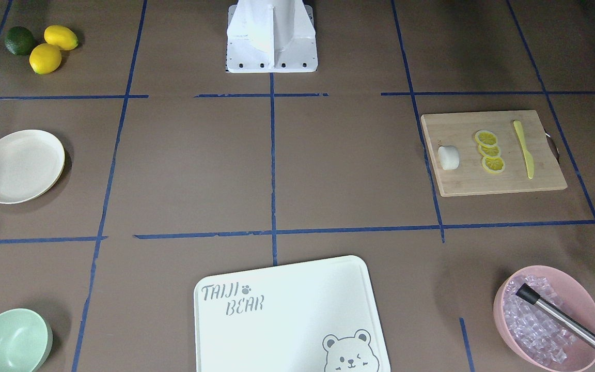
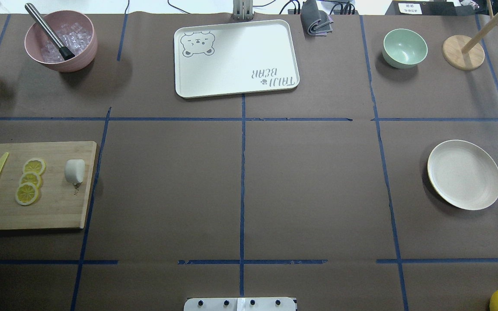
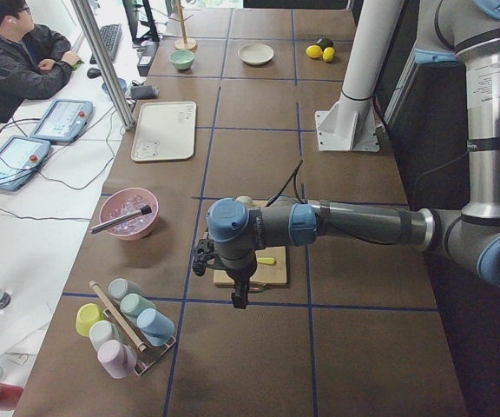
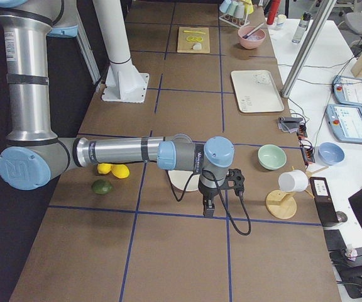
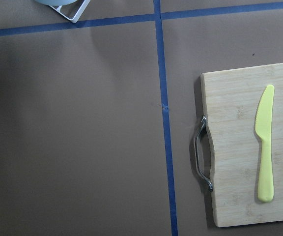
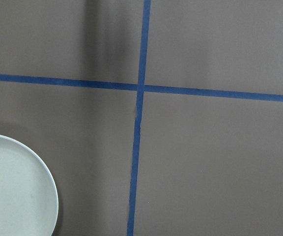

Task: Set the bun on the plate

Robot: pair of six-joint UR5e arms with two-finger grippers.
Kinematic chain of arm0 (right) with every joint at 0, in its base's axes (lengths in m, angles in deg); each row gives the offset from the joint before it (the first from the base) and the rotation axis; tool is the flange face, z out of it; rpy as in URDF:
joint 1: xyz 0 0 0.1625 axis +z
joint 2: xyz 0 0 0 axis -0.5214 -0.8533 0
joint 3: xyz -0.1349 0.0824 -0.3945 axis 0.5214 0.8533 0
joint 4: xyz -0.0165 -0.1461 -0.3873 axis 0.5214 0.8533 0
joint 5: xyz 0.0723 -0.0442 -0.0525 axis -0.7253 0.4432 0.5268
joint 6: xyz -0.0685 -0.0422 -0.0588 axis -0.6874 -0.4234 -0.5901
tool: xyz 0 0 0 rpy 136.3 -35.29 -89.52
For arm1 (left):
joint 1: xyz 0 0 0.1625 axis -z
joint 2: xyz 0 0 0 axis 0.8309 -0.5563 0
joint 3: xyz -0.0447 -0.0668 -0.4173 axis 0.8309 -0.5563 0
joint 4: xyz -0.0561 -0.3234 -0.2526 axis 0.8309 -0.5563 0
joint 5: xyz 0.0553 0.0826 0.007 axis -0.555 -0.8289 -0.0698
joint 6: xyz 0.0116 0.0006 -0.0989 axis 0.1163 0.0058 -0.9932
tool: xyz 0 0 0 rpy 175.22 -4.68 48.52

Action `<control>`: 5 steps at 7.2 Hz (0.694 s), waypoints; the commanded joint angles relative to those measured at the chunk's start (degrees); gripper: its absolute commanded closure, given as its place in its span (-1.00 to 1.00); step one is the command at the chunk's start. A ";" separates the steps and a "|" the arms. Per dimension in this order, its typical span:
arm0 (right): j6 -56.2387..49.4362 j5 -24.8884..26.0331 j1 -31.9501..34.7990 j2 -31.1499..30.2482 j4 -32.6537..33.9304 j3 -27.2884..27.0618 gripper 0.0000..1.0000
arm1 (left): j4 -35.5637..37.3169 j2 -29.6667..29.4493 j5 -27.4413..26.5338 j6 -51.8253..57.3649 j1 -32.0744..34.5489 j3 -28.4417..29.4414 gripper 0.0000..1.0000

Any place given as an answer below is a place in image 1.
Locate white steamed bun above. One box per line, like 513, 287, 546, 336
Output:
437, 145, 460, 171

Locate cream round plate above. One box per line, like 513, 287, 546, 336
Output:
0, 129, 66, 205

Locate white bear-print tray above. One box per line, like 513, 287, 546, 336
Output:
194, 256, 390, 371

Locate lemon slice, top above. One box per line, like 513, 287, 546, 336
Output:
474, 130, 498, 148

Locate lemon slice, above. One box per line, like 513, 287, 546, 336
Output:
477, 144, 502, 159
474, 130, 498, 148
481, 156, 505, 174

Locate bamboo cutting board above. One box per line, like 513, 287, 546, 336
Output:
421, 110, 567, 197

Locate lemon slice, bottom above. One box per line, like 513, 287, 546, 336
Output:
481, 156, 505, 174

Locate lemon slice, middle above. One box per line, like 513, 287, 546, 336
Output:
477, 144, 502, 159

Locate yellow plastic knife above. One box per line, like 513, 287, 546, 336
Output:
512, 120, 535, 179

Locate yellow lemon, rear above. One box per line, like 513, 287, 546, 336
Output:
43, 24, 80, 50

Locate yellow lemon, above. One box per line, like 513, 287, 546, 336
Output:
43, 24, 80, 50
29, 44, 63, 75

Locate yellow lemon, front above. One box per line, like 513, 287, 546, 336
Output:
29, 44, 63, 75

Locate clear ice cubes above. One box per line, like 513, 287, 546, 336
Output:
502, 274, 578, 367

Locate pink bowl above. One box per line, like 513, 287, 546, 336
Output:
493, 265, 595, 371

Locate steel tool with black tip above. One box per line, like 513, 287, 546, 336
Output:
515, 284, 595, 349

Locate green lime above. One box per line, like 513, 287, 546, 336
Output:
4, 26, 36, 56

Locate light green bowl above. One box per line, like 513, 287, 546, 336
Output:
0, 308, 53, 371

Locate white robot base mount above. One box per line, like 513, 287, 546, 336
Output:
225, 1, 319, 73

